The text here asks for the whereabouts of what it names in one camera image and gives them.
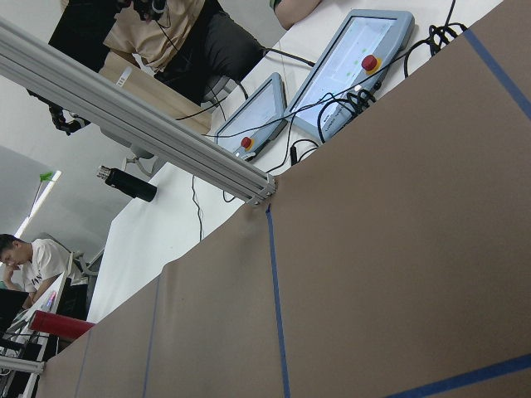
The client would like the left teach pendant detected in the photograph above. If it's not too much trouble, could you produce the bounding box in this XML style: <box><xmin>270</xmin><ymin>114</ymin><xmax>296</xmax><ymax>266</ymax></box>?
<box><xmin>214</xmin><ymin>72</ymin><xmax>286</xmax><ymax>161</ymax></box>

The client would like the teach pendant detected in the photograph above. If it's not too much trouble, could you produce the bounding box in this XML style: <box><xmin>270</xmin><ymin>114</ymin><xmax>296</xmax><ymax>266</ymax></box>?
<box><xmin>214</xmin><ymin>72</ymin><xmax>286</xmax><ymax>161</ymax></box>
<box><xmin>285</xmin><ymin>9</ymin><xmax>415</xmax><ymax>143</ymax></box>

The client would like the person in beige shirt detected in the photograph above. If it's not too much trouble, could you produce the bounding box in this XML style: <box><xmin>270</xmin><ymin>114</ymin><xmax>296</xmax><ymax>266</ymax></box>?
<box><xmin>48</xmin><ymin>0</ymin><xmax>266</xmax><ymax>104</ymax></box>

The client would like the right teach pendant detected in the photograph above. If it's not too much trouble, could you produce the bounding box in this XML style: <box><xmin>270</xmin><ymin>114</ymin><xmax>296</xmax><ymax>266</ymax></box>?
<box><xmin>285</xmin><ymin>9</ymin><xmax>415</xmax><ymax>143</ymax></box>

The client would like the person in green shirt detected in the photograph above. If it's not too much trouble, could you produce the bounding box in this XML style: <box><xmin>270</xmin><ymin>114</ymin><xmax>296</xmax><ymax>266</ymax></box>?
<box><xmin>269</xmin><ymin>0</ymin><xmax>321</xmax><ymax>30</ymax></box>

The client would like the red bottle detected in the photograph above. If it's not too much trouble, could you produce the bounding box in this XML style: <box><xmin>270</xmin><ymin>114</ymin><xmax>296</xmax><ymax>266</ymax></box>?
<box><xmin>28</xmin><ymin>310</ymin><xmax>95</xmax><ymax>340</ymax></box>

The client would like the person in white shirt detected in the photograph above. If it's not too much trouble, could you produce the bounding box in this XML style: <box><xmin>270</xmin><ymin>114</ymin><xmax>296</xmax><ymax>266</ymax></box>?
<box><xmin>1</xmin><ymin>234</ymin><xmax>82</xmax><ymax>309</ymax></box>

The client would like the aluminium frame post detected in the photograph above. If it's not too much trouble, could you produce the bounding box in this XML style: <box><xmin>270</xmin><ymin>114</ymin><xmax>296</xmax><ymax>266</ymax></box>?
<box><xmin>1</xmin><ymin>19</ymin><xmax>276</xmax><ymax>205</ymax></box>

